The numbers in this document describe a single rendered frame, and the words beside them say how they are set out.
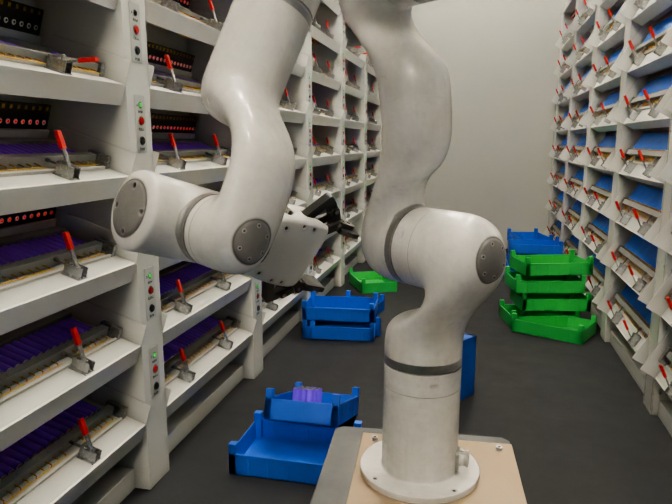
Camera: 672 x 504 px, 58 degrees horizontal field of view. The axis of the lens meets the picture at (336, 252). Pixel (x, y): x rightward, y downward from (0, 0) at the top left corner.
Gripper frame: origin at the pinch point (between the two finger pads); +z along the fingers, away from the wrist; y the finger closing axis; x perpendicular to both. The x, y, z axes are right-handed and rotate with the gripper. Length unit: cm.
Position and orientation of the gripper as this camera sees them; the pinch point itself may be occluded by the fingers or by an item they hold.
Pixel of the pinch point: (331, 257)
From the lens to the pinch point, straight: 84.9
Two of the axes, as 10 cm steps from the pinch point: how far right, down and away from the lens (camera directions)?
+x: 5.7, 5.6, -6.0
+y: -5.2, 8.1, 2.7
